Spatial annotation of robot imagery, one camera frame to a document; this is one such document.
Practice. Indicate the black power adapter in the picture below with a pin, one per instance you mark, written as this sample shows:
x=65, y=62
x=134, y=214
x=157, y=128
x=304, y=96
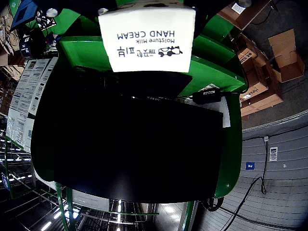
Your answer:
x=207, y=96

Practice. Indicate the cardboard box with BS-52M print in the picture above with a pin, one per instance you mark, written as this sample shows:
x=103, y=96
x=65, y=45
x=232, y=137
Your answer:
x=246, y=57

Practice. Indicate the bare circuit board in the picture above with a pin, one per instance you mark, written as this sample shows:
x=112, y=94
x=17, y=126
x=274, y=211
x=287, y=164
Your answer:
x=45, y=21

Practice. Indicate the green metal shelf stand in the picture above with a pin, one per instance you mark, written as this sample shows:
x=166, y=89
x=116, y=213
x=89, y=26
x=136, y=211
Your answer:
x=211, y=72

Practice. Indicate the white printed notice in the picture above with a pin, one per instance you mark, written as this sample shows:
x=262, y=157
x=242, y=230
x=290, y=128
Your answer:
x=273, y=154

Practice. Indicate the flat white carton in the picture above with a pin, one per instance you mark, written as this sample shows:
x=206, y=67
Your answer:
x=238, y=8

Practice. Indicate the large brown cardboard box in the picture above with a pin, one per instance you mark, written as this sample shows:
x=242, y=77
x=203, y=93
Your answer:
x=272, y=101

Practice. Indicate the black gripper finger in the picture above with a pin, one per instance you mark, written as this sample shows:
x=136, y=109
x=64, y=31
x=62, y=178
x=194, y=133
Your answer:
x=216, y=3
x=91, y=4

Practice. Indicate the posted white printed sheets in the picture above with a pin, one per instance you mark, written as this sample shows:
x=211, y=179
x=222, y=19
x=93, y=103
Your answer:
x=24, y=96

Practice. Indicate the blue box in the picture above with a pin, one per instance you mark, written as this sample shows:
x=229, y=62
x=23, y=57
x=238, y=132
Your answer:
x=24, y=12

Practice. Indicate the cardboard box with Hiper print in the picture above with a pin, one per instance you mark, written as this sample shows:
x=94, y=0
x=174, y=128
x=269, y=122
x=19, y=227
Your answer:
x=255, y=90

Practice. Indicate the cow print hand cream box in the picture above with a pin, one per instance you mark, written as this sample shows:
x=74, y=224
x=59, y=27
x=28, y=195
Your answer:
x=149, y=24

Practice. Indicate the small blue sign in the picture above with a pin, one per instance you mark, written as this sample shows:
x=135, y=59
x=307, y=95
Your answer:
x=250, y=166

